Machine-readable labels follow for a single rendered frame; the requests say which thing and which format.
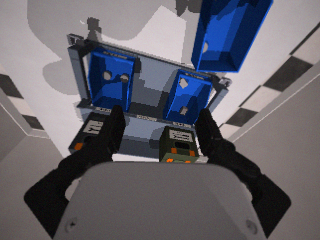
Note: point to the grey rectangular block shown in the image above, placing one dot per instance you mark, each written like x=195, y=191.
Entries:
x=183, y=83

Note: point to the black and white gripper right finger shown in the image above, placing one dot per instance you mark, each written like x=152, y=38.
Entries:
x=269, y=201

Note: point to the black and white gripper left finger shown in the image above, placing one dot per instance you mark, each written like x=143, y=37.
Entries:
x=46, y=199

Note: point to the small grey block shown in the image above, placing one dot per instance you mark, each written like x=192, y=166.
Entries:
x=183, y=110

